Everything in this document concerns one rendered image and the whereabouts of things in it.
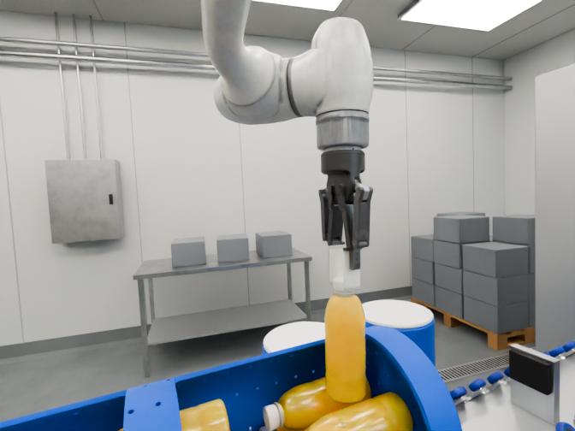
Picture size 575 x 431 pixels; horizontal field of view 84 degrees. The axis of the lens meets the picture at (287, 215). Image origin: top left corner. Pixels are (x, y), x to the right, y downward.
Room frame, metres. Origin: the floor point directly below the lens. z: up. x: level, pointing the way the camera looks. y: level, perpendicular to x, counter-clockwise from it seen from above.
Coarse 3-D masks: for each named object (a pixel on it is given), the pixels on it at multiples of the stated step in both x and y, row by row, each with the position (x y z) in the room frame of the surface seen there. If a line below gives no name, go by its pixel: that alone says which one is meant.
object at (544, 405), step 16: (512, 352) 0.80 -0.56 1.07; (528, 352) 0.78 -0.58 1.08; (512, 368) 0.80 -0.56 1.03; (528, 368) 0.76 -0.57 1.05; (544, 368) 0.73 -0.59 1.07; (512, 384) 0.81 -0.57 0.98; (528, 384) 0.76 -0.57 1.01; (544, 384) 0.73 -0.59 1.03; (512, 400) 0.81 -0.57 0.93; (528, 400) 0.78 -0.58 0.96; (544, 400) 0.74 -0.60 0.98; (544, 416) 0.74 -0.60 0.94
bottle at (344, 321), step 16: (336, 304) 0.54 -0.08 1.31; (352, 304) 0.53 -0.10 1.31; (336, 320) 0.53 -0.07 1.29; (352, 320) 0.52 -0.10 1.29; (336, 336) 0.53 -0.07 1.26; (352, 336) 0.52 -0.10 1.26; (336, 352) 0.53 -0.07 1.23; (352, 352) 0.52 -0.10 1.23; (336, 368) 0.53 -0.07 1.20; (352, 368) 0.52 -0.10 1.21; (336, 384) 0.53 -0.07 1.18; (352, 384) 0.52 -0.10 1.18; (336, 400) 0.53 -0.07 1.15; (352, 400) 0.52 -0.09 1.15
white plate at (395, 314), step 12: (384, 300) 1.34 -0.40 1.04; (396, 300) 1.33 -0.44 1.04; (372, 312) 1.21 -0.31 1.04; (384, 312) 1.20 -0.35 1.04; (396, 312) 1.20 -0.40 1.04; (408, 312) 1.19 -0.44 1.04; (420, 312) 1.19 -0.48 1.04; (384, 324) 1.10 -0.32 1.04; (396, 324) 1.09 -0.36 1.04; (408, 324) 1.08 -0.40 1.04; (420, 324) 1.09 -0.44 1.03
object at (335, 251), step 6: (330, 246) 0.57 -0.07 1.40; (336, 246) 0.57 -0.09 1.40; (342, 246) 0.58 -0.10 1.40; (330, 252) 0.57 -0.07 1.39; (336, 252) 0.57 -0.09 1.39; (342, 252) 0.58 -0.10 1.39; (330, 258) 0.57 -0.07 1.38; (336, 258) 0.57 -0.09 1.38; (342, 258) 0.58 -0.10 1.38; (330, 264) 0.57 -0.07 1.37; (336, 264) 0.57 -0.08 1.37; (342, 264) 0.58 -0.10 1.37; (330, 270) 0.57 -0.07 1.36; (336, 270) 0.57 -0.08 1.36; (342, 270) 0.58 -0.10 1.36; (330, 276) 0.57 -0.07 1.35; (336, 276) 0.57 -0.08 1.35; (330, 282) 0.57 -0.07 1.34
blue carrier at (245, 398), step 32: (288, 352) 0.59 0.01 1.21; (320, 352) 0.66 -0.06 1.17; (384, 352) 0.62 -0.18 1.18; (416, 352) 0.54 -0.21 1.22; (160, 384) 0.46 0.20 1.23; (192, 384) 0.54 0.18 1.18; (224, 384) 0.58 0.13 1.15; (256, 384) 0.62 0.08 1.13; (288, 384) 0.65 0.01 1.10; (384, 384) 0.62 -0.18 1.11; (416, 384) 0.49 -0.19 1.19; (32, 416) 0.43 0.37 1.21; (64, 416) 0.46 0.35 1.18; (96, 416) 0.50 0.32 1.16; (128, 416) 0.39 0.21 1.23; (160, 416) 0.39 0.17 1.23; (256, 416) 0.62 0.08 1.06; (416, 416) 0.55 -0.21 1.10; (448, 416) 0.47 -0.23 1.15
